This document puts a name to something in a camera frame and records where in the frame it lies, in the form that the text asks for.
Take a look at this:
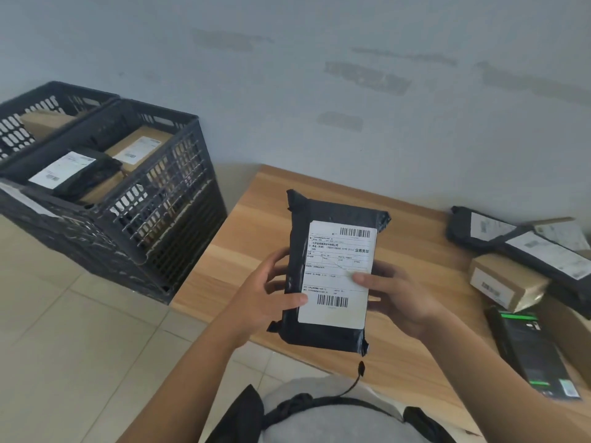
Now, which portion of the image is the person's left hand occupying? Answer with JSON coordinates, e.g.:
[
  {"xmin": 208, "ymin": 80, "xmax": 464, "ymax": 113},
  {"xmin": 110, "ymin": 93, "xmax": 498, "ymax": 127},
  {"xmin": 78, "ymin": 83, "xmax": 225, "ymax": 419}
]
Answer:
[{"xmin": 225, "ymin": 248, "xmax": 309, "ymax": 347}]

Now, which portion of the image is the person's right hand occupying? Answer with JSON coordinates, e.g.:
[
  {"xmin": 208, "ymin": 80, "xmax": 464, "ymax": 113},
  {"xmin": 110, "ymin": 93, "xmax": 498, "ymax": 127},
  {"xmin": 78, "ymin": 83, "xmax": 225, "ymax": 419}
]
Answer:
[{"xmin": 353, "ymin": 261, "xmax": 445, "ymax": 341}]

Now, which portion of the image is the person's right forearm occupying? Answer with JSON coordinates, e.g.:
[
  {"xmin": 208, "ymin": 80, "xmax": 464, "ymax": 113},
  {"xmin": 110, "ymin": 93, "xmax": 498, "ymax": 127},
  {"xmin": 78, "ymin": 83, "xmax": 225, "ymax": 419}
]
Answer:
[{"xmin": 416, "ymin": 307, "xmax": 591, "ymax": 443}]

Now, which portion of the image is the person's left forearm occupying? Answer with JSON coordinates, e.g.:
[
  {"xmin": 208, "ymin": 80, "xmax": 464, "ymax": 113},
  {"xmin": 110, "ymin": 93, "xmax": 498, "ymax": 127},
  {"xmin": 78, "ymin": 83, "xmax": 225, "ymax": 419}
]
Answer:
[{"xmin": 115, "ymin": 318, "xmax": 260, "ymax": 443}]

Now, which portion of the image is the grey shirt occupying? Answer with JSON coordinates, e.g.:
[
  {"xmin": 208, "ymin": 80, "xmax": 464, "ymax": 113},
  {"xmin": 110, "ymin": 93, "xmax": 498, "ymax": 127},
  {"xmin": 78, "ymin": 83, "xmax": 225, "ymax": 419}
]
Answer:
[{"xmin": 217, "ymin": 376, "xmax": 467, "ymax": 443}]

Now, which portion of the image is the small labelled cardboard box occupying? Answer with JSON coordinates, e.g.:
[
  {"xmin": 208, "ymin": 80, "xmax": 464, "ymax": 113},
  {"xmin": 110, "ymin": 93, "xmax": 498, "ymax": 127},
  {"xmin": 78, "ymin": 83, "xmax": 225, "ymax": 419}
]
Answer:
[{"xmin": 468, "ymin": 253, "xmax": 553, "ymax": 314}]

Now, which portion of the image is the large black plastic crate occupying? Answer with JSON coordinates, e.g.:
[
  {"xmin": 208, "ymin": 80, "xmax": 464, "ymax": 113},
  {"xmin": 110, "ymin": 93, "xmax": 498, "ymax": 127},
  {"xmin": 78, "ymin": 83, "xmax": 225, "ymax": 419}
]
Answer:
[{"xmin": 0, "ymin": 99, "xmax": 228, "ymax": 306}]

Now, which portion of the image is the black and green box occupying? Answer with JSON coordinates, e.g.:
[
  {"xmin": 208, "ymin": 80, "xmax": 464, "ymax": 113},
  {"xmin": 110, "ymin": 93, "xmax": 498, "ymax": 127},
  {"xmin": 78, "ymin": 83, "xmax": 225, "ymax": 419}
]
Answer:
[{"xmin": 485, "ymin": 305, "xmax": 584, "ymax": 402}]

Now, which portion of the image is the long black mailer bag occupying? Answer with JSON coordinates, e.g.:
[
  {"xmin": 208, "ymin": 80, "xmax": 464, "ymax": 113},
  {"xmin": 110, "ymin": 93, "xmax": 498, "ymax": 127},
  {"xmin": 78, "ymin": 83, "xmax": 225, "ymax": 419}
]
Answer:
[{"xmin": 492, "ymin": 229, "xmax": 591, "ymax": 320}]

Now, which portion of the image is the flat cardboard parcel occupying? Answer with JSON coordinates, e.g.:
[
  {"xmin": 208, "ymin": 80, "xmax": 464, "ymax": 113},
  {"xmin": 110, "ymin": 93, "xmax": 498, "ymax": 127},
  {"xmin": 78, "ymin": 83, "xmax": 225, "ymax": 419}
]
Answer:
[{"xmin": 526, "ymin": 218, "xmax": 591, "ymax": 261}]

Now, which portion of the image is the large cardboard box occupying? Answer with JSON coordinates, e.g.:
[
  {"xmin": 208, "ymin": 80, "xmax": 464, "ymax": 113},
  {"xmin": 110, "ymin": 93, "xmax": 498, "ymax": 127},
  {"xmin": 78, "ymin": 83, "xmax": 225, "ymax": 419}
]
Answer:
[{"xmin": 531, "ymin": 294, "xmax": 591, "ymax": 381}]

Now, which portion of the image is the plain cardboard box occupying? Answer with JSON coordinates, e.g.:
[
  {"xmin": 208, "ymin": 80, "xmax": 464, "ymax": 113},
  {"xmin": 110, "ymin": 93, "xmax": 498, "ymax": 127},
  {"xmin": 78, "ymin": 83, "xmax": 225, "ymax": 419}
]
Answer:
[{"xmin": 78, "ymin": 172, "xmax": 126, "ymax": 206}]

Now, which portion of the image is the small black mailer parcel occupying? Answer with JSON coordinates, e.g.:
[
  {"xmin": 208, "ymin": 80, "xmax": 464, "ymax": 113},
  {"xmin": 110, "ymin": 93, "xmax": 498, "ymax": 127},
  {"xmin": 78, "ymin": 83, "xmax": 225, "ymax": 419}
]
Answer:
[{"xmin": 28, "ymin": 147, "xmax": 123, "ymax": 202}]

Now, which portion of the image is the white paper crate label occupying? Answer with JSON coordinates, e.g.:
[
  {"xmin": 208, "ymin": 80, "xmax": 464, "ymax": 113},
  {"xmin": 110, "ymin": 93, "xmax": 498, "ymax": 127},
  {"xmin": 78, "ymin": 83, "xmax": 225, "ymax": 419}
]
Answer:
[{"xmin": 0, "ymin": 180, "xmax": 62, "ymax": 219}]

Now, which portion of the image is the brown cardboard box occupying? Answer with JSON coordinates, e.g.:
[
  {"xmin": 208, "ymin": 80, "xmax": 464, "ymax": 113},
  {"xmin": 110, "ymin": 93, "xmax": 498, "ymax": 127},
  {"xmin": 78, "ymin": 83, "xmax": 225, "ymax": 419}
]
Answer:
[{"xmin": 20, "ymin": 110, "xmax": 78, "ymax": 142}]

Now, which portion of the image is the black cable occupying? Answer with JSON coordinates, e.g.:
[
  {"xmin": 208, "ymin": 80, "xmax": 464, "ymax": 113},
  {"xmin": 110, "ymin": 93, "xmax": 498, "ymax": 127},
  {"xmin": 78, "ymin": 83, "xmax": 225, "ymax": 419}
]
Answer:
[{"xmin": 329, "ymin": 361, "xmax": 366, "ymax": 398}]

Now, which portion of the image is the black chest strap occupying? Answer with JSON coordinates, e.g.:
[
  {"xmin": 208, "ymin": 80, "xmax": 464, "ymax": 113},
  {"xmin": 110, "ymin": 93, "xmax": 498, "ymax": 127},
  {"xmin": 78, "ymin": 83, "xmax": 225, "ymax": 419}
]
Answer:
[{"xmin": 262, "ymin": 393, "xmax": 403, "ymax": 430}]

